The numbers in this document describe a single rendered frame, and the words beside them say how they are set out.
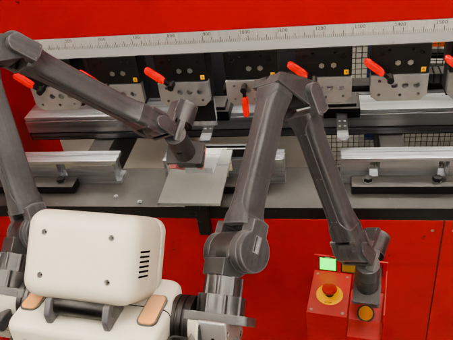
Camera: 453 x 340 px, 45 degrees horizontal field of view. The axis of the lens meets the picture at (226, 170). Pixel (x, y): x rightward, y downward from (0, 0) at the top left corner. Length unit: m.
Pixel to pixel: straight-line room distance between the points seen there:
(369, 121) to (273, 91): 0.87
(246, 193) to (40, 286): 0.40
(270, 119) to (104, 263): 0.43
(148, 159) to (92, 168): 1.70
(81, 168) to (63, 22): 0.52
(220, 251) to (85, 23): 0.84
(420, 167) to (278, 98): 0.74
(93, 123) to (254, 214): 1.19
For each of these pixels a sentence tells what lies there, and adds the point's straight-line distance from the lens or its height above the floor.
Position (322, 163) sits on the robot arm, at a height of 1.25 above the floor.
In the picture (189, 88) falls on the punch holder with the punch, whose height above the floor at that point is 1.24.
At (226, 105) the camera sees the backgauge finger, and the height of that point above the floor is 1.03.
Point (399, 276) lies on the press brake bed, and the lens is 1.90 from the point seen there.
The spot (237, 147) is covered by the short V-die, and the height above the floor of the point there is 0.99.
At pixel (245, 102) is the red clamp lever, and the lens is 1.57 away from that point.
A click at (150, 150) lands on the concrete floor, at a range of 3.67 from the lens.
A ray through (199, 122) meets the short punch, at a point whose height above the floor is 1.09.
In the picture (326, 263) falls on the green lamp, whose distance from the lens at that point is 1.60.
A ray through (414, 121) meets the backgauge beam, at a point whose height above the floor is 0.94.
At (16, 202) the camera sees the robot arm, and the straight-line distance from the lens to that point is 1.17.
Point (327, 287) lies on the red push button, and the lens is 1.55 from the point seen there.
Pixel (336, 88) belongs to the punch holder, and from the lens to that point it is 1.58.
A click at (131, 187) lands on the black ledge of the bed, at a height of 0.87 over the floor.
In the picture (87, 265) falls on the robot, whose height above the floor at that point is 1.34.
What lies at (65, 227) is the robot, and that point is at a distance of 0.97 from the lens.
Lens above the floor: 1.97
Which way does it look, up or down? 36 degrees down
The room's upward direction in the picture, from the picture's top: 8 degrees counter-clockwise
